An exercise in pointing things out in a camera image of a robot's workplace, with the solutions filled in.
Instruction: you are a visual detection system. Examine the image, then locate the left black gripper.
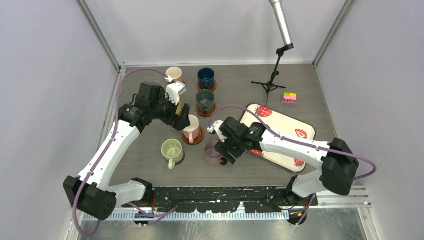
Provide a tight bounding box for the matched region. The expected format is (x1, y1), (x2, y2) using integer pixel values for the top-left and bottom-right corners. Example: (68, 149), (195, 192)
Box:
(150, 90), (190, 131)

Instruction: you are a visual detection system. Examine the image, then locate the purple mug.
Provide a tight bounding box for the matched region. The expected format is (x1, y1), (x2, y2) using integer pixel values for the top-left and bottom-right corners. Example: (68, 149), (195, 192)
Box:
(203, 139), (223, 167)

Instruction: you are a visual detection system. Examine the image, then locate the pink white red-handled mug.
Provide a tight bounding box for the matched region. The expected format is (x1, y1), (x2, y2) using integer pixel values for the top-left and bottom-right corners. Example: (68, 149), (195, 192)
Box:
(182, 114), (201, 144)

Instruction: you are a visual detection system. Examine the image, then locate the ridged wooden coaster four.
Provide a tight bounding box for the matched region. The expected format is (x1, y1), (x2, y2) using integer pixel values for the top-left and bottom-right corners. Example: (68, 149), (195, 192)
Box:
(196, 103), (217, 118)

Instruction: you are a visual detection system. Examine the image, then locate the glossy amber wooden coaster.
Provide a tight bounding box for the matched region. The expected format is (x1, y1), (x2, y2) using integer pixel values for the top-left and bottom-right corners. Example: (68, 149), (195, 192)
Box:
(181, 126), (205, 146)

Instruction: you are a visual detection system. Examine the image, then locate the light green mug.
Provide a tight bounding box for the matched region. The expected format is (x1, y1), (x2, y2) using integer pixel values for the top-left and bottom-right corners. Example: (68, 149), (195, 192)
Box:
(161, 138), (184, 170)

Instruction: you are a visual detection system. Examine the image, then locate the dark green mug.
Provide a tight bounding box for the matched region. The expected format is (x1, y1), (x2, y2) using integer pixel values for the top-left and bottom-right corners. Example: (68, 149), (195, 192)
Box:
(196, 89), (215, 115)

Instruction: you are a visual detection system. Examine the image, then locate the ridged wooden coaster two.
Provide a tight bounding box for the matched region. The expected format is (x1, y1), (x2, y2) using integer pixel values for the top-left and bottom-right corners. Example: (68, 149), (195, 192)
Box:
(196, 80), (218, 92)

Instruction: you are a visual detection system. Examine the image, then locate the dark blue mug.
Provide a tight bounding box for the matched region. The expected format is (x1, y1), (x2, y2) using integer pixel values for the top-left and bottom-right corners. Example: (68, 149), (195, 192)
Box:
(197, 67), (215, 90)

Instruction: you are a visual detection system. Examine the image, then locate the white strawberry serving tray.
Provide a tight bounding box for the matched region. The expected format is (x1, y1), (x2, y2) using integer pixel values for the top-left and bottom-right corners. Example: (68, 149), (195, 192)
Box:
(246, 103), (316, 174)

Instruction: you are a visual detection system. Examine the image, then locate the yellow-green handled mug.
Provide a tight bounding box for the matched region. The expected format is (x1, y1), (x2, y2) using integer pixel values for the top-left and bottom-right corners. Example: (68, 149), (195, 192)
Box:
(176, 103), (184, 116)

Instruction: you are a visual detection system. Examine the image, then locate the dark walnut coaster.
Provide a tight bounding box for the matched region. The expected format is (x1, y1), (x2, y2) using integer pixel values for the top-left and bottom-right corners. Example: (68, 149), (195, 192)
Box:
(175, 152), (186, 166)

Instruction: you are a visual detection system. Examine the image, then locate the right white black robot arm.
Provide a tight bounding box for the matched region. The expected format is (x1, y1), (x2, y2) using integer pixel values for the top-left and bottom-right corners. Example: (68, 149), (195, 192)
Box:
(207, 117), (359, 205)

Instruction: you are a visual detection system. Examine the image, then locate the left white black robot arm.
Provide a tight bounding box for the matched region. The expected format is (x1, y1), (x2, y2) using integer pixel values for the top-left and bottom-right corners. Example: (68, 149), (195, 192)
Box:
(63, 81), (190, 221)

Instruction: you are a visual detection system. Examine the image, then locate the black tripod microphone stand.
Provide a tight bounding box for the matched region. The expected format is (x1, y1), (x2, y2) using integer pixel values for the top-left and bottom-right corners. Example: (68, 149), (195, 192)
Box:
(251, 43), (294, 106)

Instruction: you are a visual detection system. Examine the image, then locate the pink yellow green toy block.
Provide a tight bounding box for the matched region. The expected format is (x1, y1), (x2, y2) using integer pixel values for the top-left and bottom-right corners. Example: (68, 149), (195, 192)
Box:
(282, 92), (297, 104)

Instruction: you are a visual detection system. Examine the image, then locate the silver microphone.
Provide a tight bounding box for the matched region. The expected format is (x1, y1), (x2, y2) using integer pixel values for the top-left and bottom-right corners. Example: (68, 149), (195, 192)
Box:
(268, 0), (293, 46)

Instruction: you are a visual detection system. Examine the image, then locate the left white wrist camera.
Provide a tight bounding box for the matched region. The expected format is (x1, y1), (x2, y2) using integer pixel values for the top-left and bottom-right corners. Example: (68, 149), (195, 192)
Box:
(165, 75), (187, 106)

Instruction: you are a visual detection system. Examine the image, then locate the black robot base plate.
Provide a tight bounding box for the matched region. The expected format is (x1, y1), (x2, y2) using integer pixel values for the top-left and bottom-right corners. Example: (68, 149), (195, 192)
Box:
(133, 186), (312, 214)

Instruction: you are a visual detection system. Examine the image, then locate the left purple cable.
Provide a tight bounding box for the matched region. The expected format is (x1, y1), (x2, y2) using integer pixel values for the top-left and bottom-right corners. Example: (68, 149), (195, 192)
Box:
(72, 68), (178, 238)

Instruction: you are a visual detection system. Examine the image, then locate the aluminium front rail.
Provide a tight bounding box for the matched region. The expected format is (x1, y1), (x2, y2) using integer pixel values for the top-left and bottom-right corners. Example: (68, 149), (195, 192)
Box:
(70, 185), (373, 212)

